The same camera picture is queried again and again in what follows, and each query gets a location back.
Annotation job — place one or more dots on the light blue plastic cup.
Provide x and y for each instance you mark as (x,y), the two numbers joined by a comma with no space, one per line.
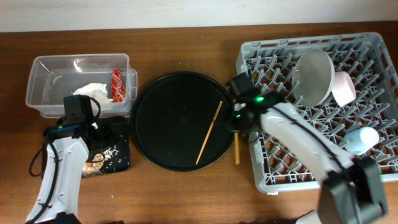
(361,140)

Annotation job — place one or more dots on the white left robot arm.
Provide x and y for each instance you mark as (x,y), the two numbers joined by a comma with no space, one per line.
(69,146)

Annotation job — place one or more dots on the grey dishwasher rack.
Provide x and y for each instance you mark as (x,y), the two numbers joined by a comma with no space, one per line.
(271,65)

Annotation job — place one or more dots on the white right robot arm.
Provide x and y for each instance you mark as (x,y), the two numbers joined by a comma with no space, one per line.
(351,188)

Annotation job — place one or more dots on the white bowl with food scraps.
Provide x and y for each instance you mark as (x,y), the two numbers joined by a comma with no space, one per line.
(343,89)

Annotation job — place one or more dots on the clear plastic waste bin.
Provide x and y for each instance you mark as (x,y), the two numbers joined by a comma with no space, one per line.
(54,77)

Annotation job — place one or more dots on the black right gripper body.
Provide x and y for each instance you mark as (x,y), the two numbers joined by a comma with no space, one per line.
(238,128)

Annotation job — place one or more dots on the spilled rice food scraps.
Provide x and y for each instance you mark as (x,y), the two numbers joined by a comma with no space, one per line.
(104,162)

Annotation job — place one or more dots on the white paper napkin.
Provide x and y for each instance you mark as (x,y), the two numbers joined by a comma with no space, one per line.
(98,91)

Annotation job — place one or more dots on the black rectangular tray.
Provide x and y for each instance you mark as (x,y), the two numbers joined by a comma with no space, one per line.
(121,128)

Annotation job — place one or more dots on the round black serving tray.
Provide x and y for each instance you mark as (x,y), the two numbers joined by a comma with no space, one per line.
(171,116)

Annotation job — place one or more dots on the red snack wrapper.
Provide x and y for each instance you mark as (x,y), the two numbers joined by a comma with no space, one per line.
(118,90)

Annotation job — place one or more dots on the wooden chopstick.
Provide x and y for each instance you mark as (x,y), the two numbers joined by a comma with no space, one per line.
(236,149)
(209,132)

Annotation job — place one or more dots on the grey round plate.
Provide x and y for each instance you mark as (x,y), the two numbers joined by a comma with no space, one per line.
(313,77)

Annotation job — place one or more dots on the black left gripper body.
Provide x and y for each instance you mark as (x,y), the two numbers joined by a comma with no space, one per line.
(107,135)

